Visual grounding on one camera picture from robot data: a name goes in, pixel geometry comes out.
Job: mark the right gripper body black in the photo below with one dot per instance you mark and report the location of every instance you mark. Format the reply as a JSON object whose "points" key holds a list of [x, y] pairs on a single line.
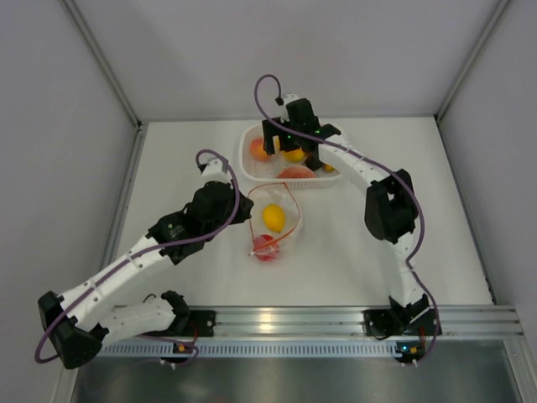
{"points": [[289, 140]]}

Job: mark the dark fake plum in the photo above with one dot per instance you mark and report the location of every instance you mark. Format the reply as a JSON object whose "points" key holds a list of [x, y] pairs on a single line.
{"points": [[313, 163]]}

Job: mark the peach fake fruit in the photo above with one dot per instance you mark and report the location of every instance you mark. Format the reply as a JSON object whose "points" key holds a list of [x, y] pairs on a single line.
{"points": [[257, 151]]}

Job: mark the fake watermelon slice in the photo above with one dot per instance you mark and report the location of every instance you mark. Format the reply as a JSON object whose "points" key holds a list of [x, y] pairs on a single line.
{"points": [[296, 172]]}

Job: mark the yellow fake lemon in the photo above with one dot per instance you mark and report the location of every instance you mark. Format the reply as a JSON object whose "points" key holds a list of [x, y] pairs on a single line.
{"points": [[274, 218]]}

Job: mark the clear zip top bag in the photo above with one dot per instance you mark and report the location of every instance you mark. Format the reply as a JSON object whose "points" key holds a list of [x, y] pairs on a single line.
{"points": [[281, 195]]}

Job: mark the red fake apple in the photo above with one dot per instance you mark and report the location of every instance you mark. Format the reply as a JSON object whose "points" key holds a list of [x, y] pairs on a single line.
{"points": [[265, 248]]}

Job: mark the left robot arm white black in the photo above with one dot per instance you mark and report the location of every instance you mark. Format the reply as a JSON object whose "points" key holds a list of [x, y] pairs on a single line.
{"points": [[166, 244]]}

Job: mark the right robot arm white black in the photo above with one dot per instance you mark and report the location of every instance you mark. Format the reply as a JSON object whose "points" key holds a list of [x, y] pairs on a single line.
{"points": [[392, 213]]}

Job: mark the white perforated plastic basket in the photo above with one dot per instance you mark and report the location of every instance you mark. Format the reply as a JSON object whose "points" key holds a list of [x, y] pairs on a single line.
{"points": [[276, 167]]}

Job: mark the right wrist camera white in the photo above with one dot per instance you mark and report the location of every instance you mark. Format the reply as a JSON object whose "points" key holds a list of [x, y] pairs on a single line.
{"points": [[283, 102]]}

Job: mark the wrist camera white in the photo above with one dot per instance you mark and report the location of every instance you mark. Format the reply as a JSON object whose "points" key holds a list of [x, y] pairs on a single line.
{"points": [[216, 170], [283, 102]]}

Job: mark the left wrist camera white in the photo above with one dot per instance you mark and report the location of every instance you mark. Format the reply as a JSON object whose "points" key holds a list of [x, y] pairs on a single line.
{"points": [[216, 170]]}

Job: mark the white slotted cable duct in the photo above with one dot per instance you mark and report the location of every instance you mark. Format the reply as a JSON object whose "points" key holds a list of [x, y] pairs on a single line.
{"points": [[211, 348]]}

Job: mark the aluminium rail frame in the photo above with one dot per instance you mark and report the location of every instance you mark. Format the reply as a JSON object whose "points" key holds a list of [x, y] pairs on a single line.
{"points": [[268, 321]]}

